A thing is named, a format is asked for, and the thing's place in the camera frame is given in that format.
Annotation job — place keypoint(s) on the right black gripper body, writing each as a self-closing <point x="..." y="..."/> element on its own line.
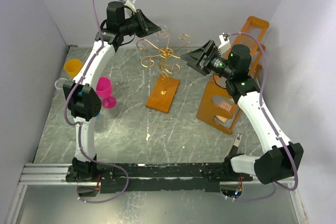
<point x="212" y="61"/>

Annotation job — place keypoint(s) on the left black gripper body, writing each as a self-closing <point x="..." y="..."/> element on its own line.
<point x="135" y="27"/>

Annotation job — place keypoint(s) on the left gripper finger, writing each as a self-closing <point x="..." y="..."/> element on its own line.
<point x="146" y="23"/>
<point x="152" y="30"/>

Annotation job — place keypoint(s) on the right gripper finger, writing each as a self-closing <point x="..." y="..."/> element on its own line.
<point x="194" y="59"/>
<point x="206" y="51"/>

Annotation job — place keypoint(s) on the clear wine glass back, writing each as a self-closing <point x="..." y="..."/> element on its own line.
<point x="163" y="32"/>

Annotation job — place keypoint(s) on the clear wine glass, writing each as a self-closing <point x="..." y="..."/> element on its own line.
<point x="163" y="32"/>
<point x="59" y="83"/>

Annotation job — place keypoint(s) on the pink plastic wine glass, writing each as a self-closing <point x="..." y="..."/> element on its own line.
<point x="104" y="91"/>

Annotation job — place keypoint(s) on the yellow plastic wine glass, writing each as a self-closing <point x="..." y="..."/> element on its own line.
<point x="73" y="67"/>

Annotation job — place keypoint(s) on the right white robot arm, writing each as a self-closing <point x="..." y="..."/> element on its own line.
<point x="281" y="157"/>

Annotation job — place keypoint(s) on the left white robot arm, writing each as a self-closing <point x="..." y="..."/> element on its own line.
<point x="80" y="93"/>

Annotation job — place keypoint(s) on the wooden rack base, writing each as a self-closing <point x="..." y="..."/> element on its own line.
<point x="162" y="94"/>

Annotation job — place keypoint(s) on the orange wooden shelf rack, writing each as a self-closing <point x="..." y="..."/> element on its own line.
<point x="217" y="108"/>

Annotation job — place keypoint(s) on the white label strip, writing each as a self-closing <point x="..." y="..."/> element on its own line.
<point x="237" y="140"/>

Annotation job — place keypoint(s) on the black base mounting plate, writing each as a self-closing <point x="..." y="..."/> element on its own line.
<point x="206" y="185"/>

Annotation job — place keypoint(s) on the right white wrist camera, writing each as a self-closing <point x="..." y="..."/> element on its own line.
<point x="225" y="43"/>

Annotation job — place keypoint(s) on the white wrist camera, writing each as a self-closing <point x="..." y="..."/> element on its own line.
<point x="225" y="43"/>
<point x="131" y="5"/>

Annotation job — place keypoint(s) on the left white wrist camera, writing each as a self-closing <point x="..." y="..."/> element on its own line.
<point x="131" y="5"/>

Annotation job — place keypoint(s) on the gold wire glass rack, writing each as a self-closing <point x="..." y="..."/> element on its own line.
<point x="165" y="53"/>

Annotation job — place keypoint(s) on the aluminium extrusion rail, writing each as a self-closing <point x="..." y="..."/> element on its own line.
<point x="64" y="173"/>

